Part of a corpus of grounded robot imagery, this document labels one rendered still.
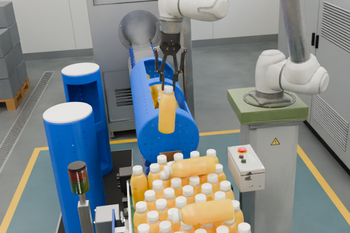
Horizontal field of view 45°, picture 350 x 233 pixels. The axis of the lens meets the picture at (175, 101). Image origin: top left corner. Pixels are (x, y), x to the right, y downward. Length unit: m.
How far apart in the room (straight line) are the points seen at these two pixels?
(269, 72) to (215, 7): 0.89
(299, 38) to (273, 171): 0.81
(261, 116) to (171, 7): 0.93
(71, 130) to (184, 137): 0.74
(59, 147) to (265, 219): 1.28
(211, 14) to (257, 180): 0.68
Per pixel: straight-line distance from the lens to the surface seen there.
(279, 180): 2.53
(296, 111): 2.32
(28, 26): 7.28
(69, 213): 2.72
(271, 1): 7.35
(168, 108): 1.70
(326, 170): 3.84
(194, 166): 1.62
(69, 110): 2.51
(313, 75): 2.18
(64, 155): 2.48
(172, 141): 1.93
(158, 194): 1.64
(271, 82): 2.29
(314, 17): 4.08
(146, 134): 1.90
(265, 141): 2.37
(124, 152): 3.79
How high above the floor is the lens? 2.01
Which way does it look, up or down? 23 degrees down
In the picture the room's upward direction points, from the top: 3 degrees counter-clockwise
